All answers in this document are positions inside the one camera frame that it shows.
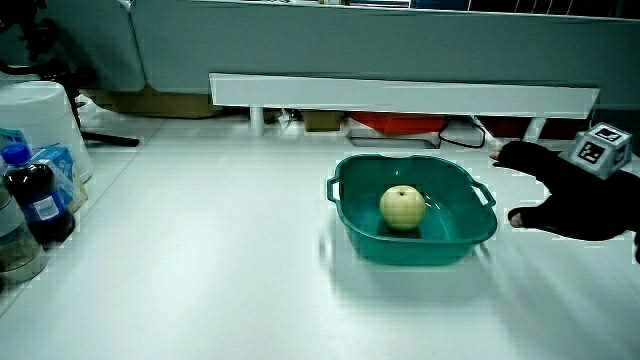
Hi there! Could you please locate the person's right hand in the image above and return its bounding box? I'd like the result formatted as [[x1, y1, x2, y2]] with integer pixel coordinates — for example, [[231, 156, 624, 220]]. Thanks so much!
[[488, 122, 640, 244]]

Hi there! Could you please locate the green plastic plate basin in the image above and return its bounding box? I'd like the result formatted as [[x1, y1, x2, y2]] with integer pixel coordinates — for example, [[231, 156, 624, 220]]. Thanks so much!
[[326, 153, 499, 267]]

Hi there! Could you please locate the yellow-green apple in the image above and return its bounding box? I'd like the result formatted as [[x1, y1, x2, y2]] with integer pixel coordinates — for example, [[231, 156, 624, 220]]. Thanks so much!
[[379, 184, 427, 232]]

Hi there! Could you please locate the orange plastic bin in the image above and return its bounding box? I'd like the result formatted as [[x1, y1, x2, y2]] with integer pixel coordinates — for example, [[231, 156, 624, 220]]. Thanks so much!
[[349, 111, 447, 136]]

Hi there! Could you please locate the white low bench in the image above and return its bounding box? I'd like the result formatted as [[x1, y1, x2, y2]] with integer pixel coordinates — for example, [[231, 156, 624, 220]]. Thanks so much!
[[208, 72, 601, 138]]

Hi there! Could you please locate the grey metal tray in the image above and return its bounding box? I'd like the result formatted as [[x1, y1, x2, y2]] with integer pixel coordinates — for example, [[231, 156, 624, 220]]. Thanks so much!
[[345, 128, 442, 151]]

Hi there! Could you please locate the wide grey partition panel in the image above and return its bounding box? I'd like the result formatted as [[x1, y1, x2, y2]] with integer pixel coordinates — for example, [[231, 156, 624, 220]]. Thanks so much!
[[128, 0, 640, 110]]

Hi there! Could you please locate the small cardboard box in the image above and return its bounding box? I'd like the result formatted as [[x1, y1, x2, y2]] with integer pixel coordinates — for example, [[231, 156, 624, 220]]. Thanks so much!
[[301, 110, 346, 133]]

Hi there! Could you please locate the large cardboard box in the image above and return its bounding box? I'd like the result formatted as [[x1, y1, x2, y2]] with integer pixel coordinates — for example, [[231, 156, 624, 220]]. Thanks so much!
[[81, 84, 224, 120]]

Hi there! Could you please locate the narrow grey partition panel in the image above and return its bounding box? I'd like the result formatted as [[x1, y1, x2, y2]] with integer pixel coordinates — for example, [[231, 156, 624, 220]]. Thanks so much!
[[42, 0, 147, 93]]

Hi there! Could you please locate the blue carton box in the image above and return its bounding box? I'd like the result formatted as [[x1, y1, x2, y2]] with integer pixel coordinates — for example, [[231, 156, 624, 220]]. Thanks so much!
[[29, 144, 89, 214]]

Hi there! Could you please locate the black tripod stand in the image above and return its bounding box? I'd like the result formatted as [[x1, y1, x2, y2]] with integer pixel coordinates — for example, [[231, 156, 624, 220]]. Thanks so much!
[[0, 0, 141, 149]]

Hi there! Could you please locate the dark soda bottle blue cap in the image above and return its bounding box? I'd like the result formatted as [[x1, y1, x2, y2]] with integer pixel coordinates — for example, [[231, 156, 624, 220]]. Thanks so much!
[[0, 143, 77, 249]]

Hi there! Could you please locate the white plastic bucket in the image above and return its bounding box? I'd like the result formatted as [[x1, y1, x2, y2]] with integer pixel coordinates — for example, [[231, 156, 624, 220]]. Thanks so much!
[[0, 80, 95, 184]]

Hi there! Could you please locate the clear plastic bottle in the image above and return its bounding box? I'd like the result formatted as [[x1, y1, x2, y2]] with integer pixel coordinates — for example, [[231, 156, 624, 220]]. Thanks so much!
[[0, 182, 49, 287]]

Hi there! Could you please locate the black cable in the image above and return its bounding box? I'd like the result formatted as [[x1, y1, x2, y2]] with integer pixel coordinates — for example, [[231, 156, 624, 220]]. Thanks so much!
[[437, 118, 488, 150]]

